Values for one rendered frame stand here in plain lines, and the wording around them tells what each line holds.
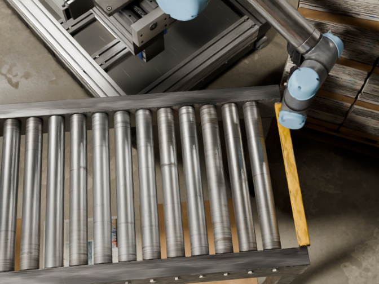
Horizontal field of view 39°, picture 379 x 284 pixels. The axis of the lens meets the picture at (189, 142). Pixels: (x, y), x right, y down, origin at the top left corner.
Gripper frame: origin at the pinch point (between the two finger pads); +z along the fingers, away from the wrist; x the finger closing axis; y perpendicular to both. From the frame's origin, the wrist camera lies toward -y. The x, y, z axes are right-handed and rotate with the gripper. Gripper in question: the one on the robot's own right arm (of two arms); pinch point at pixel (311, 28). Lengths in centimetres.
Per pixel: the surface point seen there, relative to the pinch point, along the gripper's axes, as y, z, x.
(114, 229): -85, -57, 55
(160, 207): -85, -42, 40
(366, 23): 0.8, 5.8, -16.1
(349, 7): 6.0, 6.2, -9.6
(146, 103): -5, -36, 42
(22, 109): -5, -47, 77
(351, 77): -30.4, 6.5, -20.2
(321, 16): 0.4, 5.2, -2.3
